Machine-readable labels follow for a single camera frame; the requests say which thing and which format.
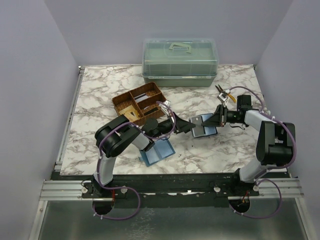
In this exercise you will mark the brown wicker divided tray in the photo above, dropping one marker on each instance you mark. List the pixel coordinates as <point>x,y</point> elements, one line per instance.
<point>126,99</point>

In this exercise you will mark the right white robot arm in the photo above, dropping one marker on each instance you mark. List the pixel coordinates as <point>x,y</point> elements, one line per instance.
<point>276,146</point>

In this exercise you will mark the green clear-lid storage box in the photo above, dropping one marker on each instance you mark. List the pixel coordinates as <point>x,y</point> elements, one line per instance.
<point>180,62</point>

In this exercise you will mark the dark credit card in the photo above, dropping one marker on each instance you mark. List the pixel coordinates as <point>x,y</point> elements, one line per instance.
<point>150,111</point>

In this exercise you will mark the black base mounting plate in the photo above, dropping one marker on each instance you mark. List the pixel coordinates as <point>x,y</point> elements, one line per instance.
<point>168,190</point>

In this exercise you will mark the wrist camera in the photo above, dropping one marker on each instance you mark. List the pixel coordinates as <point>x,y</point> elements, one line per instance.
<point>164,106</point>
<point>223,98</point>

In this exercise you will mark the gold cards in tray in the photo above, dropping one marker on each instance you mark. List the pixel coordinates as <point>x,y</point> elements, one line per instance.
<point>130,113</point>

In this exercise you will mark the yellow handled pliers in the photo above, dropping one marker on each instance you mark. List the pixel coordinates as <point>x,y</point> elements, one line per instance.
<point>220,89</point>

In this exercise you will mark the blue plastic card sleeve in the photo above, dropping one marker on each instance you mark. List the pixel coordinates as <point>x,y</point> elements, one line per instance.
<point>161,150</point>

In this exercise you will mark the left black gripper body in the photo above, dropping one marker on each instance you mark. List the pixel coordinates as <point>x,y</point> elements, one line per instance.
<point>165,127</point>

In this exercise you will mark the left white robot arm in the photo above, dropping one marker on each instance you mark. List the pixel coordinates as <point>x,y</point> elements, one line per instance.
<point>114,137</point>

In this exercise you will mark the black leather card holder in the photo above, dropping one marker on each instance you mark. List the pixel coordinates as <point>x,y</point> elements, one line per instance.
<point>199,130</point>

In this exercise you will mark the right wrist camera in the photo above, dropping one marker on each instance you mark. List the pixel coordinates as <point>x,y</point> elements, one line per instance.
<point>223,98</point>

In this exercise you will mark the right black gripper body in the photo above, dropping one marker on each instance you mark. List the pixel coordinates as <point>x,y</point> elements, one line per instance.
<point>229,116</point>

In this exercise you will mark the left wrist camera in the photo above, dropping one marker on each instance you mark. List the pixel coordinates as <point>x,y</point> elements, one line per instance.
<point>164,106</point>

